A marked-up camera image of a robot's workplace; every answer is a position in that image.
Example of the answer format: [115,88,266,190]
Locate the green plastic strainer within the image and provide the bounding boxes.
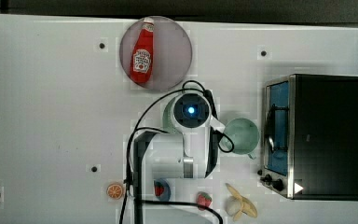
[162,99,177,133]

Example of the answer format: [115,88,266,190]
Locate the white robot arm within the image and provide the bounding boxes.
[132,91,225,224]

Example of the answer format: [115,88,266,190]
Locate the red ketchup bottle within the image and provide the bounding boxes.
[130,17,154,84]

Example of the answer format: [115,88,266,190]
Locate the green plastic cup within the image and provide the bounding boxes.
[219,118,260,160]

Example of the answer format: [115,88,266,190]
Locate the red strawberry in bowl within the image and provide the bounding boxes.
[154,181,165,197]

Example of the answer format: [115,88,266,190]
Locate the blue small bowl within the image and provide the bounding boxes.
[154,179,171,202]

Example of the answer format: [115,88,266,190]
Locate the red strawberry toy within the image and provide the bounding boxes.
[196,191,213,211]

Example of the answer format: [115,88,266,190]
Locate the orange slice toy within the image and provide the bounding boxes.
[106,183,124,200]

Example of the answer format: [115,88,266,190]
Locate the peeled toy banana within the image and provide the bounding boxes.
[225,183,258,221]

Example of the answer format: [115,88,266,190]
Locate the black toaster oven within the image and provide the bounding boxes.
[258,74,358,201]

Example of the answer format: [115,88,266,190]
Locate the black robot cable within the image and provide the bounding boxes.
[117,79,235,224]

